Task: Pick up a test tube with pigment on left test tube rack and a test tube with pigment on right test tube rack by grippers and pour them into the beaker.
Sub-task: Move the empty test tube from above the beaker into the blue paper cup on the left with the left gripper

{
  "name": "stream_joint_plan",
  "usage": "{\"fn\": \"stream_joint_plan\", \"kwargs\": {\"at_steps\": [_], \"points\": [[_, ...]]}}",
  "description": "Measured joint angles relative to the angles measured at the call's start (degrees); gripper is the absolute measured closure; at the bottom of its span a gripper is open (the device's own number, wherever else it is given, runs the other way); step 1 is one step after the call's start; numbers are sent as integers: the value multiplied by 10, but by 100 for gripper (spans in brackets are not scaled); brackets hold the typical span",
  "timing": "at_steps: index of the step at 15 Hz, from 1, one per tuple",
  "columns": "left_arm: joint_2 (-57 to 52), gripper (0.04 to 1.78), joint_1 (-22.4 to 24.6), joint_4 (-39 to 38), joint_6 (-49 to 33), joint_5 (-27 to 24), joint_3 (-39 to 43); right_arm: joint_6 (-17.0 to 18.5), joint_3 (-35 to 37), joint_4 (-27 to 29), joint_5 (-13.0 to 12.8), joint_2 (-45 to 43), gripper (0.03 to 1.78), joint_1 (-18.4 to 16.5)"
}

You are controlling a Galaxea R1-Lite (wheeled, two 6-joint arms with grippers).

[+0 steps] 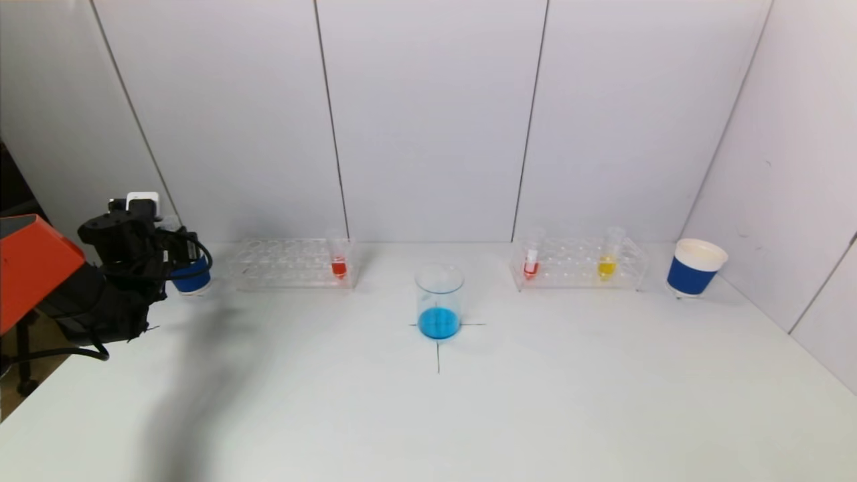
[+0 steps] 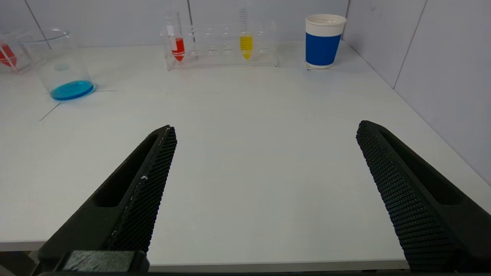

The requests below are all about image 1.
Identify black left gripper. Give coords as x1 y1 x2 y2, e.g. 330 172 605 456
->
161 230 204 276

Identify clear acrylic test tube rack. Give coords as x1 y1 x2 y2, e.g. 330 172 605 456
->
226 238 357 291
510 234 649 293

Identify red liquid test tube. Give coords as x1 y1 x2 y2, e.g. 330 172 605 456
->
328 231 349 282

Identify clear glass beaker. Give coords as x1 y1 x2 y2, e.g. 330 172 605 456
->
414 264 465 341

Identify red liquid tube white label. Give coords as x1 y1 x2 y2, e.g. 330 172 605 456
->
523 228 544 280

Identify yellow liquid test tube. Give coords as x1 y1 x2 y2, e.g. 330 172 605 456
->
596 227 625 280

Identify white paper cup blue sleeve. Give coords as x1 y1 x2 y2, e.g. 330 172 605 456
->
665 238 727 299
167 256 213 297

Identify black office chair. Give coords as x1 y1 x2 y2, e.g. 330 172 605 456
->
0 141 42 397

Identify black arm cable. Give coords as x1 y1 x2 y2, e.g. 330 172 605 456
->
10 231 214 364

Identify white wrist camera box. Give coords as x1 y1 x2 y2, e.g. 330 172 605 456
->
108 192 161 223

